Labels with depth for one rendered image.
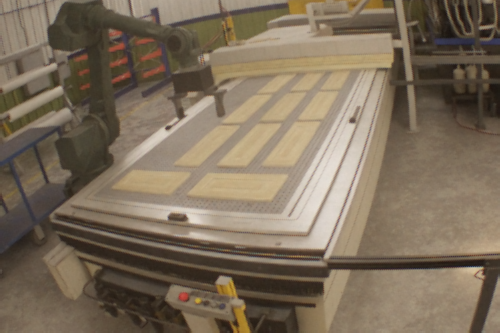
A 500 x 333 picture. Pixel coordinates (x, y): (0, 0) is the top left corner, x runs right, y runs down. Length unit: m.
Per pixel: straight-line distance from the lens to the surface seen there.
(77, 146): 3.24
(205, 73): 2.53
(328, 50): 4.57
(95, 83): 3.42
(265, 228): 1.90
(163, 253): 2.08
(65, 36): 3.05
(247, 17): 9.50
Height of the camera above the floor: 1.91
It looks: 20 degrees down
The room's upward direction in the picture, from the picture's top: 11 degrees counter-clockwise
